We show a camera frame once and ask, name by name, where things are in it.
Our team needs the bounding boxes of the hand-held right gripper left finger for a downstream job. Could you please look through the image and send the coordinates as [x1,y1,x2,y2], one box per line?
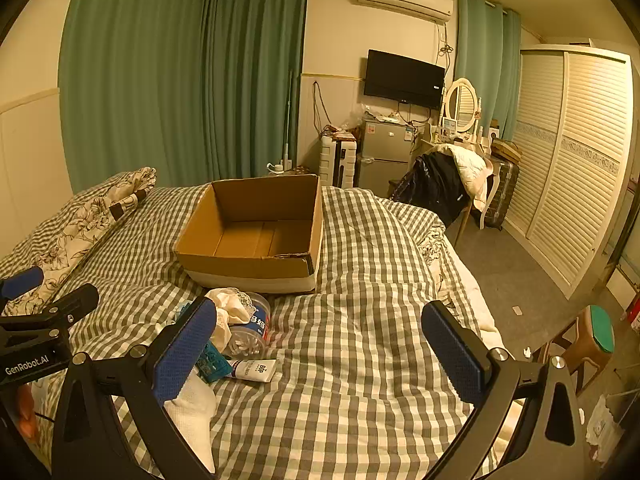
[50,296,218,480]

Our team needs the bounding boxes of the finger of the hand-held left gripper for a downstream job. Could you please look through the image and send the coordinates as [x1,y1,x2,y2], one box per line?
[0,266,46,302]
[0,283,101,346]

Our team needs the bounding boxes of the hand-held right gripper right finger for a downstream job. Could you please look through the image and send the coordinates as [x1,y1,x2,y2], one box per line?
[421,301,588,480]

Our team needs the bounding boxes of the teal patterned box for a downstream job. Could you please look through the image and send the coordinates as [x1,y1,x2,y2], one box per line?
[192,342,234,384]

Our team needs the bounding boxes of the cream lace cloth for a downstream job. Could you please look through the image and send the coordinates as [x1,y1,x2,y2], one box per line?
[205,287,252,327]

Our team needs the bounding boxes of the clear plastic jar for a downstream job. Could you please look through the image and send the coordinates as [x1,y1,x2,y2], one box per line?
[222,291,272,357]

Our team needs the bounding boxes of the white sock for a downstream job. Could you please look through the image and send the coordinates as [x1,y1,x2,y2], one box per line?
[162,377,219,476]

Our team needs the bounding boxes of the cardboard box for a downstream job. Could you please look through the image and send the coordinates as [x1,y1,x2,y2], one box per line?
[174,174,323,295]

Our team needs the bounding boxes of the person's left hand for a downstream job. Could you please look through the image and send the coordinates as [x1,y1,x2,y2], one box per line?
[15,385,42,438]

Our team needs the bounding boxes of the floral pillow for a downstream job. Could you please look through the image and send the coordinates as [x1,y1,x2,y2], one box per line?
[0,166,158,306]

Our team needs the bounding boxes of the grey checked blanket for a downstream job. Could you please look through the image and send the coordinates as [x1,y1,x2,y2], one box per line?
[0,182,506,480]

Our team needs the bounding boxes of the stool with green seat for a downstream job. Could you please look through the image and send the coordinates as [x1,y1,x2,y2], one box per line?
[537,304,616,397]

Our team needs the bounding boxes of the white plastic bag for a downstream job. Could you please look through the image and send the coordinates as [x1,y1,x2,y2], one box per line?
[582,394,627,447]

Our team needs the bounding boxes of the black jacket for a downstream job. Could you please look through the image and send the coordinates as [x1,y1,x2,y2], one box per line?
[389,151,473,227]

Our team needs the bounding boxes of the dark suitcase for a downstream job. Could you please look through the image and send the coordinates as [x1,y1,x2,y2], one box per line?
[482,152,521,231]

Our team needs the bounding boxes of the white quilted coat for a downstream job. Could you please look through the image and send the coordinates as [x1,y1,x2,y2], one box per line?
[432,143,494,213]

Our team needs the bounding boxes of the grey small fridge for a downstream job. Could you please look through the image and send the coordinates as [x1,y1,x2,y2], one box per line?
[357,119,416,199]

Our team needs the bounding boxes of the white dressing table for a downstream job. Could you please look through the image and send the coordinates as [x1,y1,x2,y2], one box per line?
[420,127,501,231]

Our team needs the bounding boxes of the woven bag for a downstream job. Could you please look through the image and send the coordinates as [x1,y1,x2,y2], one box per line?
[491,138,522,162]

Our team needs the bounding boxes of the white suitcase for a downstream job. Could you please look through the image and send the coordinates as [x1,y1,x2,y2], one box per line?
[320,135,359,190]

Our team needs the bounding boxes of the white louvred wardrobe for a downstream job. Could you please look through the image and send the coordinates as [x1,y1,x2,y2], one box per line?
[505,45,640,298]

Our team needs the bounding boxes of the green curtain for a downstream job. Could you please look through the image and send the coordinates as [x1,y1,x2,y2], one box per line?
[59,0,213,195]
[202,0,311,181]

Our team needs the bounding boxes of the oval vanity mirror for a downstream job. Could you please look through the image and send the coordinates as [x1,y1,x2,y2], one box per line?
[444,78,482,136]

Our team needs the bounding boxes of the white mop pole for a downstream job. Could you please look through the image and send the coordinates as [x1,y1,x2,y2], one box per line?
[282,72,294,171]

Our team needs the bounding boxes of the pale teal curtain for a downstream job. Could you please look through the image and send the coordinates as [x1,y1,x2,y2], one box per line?
[452,0,523,147]

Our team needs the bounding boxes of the wall cables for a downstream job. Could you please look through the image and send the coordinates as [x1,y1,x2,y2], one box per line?
[312,80,327,132]

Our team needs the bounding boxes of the black wall television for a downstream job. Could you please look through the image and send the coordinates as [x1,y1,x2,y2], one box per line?
[363,49,447,109]

